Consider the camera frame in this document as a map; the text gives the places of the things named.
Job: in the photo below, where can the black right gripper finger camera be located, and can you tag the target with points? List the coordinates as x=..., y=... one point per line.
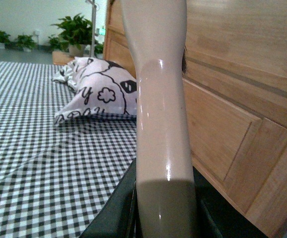
x=216, y=217

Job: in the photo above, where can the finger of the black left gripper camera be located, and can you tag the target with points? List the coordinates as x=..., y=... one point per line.
x=117, y=218

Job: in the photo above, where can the beige brush handle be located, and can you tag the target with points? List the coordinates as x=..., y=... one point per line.
x=156, y=33

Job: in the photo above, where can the black white checkered bedsheet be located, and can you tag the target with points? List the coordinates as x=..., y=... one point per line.
x=54, y=179

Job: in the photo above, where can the white patterned pillow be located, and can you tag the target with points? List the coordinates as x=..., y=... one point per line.
x=103, y=90

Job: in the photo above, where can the large potted green plant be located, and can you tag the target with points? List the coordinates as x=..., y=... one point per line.
x=75, y=35

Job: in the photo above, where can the small potted plant middle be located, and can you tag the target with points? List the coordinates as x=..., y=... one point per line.
x=25, y=42

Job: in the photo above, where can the metal stand pole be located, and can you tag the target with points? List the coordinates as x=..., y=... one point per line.
x=94, y=10

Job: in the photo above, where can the wooden bed frame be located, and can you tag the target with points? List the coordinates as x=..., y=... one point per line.
x=234, y=72

